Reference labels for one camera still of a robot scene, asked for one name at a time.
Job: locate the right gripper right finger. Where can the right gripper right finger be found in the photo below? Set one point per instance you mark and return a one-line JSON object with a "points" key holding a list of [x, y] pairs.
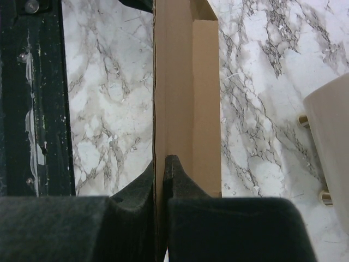
{"points": [[203, 228]]}

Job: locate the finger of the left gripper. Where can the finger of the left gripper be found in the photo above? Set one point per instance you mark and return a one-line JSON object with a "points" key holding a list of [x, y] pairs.
{"points": [[142, 5]]}

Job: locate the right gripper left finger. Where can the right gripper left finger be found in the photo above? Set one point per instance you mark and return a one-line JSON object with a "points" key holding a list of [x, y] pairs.
{"points": [[81, 228]]}

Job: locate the cardboard box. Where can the cardboard box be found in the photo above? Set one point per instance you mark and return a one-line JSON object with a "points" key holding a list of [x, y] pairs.
{"points": [[186, 100]]}

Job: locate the white cylindrical bread box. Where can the white cylindrical bread box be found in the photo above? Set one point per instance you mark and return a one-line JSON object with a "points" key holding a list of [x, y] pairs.
{"points": [[326, 112]]}

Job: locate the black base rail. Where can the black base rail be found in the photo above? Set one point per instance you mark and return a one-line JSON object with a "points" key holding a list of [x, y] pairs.
{"points": [[36, 149]]}

